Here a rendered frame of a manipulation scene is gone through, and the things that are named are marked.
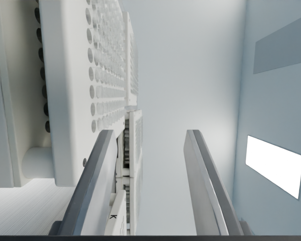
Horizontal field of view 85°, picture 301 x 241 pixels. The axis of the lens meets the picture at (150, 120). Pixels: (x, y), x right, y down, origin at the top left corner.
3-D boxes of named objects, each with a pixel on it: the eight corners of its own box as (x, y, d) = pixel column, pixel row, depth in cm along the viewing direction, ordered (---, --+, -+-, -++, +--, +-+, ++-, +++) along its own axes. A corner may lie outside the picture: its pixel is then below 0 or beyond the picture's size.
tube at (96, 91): (31, 85, 17) (103, 85, 17) (32, 98, 17) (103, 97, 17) (21, 84, 16) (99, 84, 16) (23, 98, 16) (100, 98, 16)
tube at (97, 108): (33, 102, 17) (103, 102, 17) (34, 115, 17) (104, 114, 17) (23, 103, 16) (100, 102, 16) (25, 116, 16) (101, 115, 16)
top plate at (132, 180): (135, 158, 85) (139, 158, 85) (135, 202, 87) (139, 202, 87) (129, 178, 61) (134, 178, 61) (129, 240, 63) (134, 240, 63)
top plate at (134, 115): (135, 110, 83) (139, 110, 83) (135, 157, 85) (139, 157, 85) (128, 111, 59) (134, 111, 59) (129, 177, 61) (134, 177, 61)
